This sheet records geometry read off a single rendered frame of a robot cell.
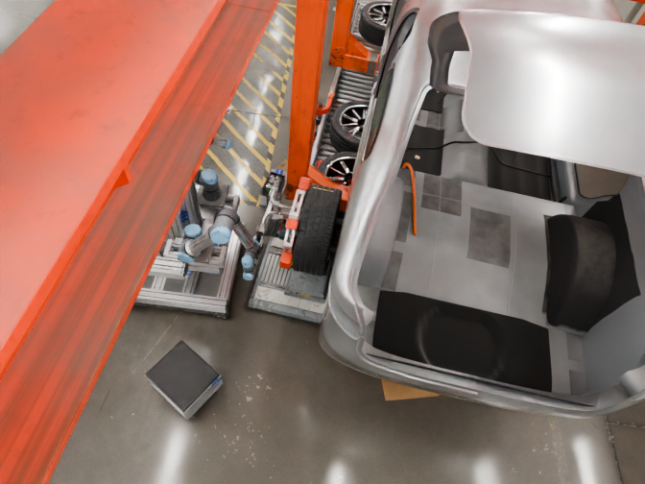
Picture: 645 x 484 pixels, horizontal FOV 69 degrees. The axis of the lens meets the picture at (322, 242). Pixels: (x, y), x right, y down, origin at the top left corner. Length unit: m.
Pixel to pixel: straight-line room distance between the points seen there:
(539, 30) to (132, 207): 1.22
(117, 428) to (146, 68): 3.35
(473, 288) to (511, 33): 2.16
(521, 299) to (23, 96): 3.19
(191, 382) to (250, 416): 0.56
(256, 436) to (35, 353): 3.04
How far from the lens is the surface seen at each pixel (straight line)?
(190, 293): 3.96
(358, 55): 5.35
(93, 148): 0.70
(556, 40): 1.60
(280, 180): 4.14
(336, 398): 3.86
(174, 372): 3.59
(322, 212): 3.18
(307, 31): 2.97
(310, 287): 3.93
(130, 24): 0.90
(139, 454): 3.85
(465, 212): 3.62
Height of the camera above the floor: 3.70
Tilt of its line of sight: 56 degrees down
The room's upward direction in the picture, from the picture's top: 10 degrees clockwise
